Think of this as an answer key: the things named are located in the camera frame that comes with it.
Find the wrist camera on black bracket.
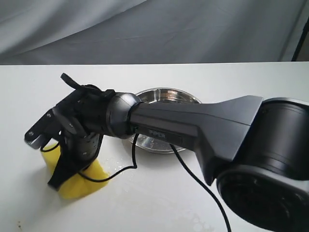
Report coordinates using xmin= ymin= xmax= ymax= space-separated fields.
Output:
xmin=24 ymin=109 xmax=61 ymax=150

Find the black cable strap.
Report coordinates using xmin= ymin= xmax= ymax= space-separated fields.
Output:
xmin=60 ymin=72 xmax=115 ymax=99

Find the black camera cable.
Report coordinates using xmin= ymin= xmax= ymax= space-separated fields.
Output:
xmin=40 ymin=131 xmax=232 ymax=232

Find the round stainless steel dish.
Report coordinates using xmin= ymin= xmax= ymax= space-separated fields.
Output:
xmin=135 ymin=87 xmax=202 ymax=154

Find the yellow sponge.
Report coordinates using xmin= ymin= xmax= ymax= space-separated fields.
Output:
xmin=41 ymin=147 xmax=109 ymax=200

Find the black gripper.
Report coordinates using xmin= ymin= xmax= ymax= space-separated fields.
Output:
xmin=47 ymin=135 xmax=101 ymax=191

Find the grey backdrop cloth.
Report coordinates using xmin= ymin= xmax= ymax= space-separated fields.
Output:
xmin=0 ymin=0 xmax=305 ymax=65

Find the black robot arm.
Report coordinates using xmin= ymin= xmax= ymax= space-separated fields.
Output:
xmin=48 ymin=85 xmax=309 ymax=232

